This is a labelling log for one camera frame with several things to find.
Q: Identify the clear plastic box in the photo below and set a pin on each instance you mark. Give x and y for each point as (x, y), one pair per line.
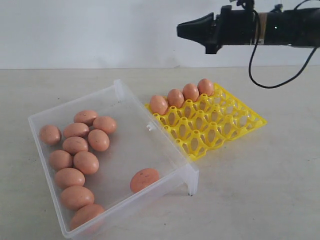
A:
(139, 142)

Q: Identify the brown egg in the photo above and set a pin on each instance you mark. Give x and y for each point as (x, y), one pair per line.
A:
(205, 86)
(158, 105)
(98, 140)
(50, 134)
(76, 197)
(105, 123)
(86, 116)
(60, 159)
(85, 214)
(175, 98)
(68, 177)
(86, 162)
(190, 92)

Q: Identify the brown egg lone right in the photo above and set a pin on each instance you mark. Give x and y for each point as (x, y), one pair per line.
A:
(143, 179)

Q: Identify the yellow plastic egg tray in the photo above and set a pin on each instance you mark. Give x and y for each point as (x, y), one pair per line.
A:
(209, 122)

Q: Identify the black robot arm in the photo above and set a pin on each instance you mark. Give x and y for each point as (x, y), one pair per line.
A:
(298, 28)

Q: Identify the brown egg second row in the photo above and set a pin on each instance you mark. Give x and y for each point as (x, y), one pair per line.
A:
(77, 129)

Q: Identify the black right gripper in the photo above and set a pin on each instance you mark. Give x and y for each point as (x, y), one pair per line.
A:
(228, 28)

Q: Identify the brown egg top back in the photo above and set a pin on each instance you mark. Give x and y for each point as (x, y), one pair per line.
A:
(86, 116)

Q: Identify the brown egg third row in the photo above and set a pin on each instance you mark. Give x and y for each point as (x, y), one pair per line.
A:
(75, 144)

